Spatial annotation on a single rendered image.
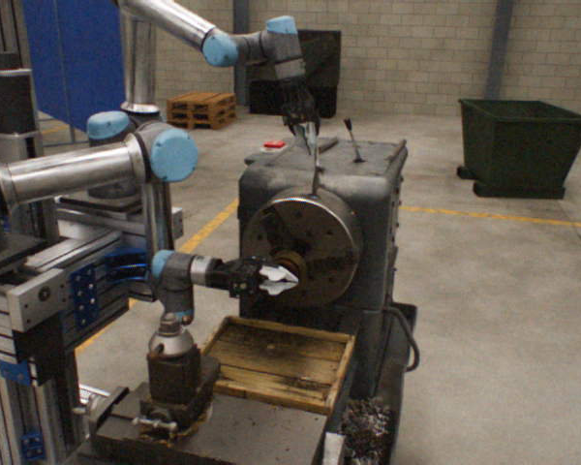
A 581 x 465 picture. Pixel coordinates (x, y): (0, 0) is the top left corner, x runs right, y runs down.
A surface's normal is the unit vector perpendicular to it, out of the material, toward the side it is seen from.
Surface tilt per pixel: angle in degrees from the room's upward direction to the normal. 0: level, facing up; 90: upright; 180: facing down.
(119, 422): 0
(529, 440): 0
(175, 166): 89
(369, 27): 90
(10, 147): 90
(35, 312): 90
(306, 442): 0
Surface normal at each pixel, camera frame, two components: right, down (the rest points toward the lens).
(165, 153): 0.61, 0.28
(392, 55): -0.24, 0.34
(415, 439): 0.02, -0.93
